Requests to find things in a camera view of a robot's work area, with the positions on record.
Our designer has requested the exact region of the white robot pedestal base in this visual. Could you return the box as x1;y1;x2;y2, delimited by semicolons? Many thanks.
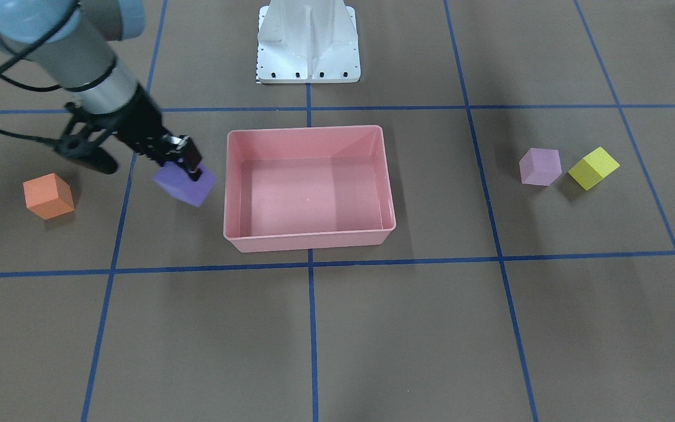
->
255;1;362;84

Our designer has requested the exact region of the pink plastic bin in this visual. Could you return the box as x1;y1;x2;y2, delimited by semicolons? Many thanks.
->
223;125;397;252

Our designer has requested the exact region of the purple foam block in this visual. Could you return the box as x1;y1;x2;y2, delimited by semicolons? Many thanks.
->
153;161;217;207

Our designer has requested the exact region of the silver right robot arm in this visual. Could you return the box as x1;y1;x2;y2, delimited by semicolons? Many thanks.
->
0;1;203;181

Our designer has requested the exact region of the orange foam block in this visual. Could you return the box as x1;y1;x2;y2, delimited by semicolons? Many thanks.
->
22;173;76;220

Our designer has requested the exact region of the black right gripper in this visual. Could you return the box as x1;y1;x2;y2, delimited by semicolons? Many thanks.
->
115;86;203;182

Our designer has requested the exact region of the yellow foam block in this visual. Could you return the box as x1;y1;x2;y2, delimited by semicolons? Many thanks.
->
567;147;621;190

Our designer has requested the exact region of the light pink foam block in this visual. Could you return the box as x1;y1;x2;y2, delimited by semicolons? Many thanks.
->
518;148;563;186

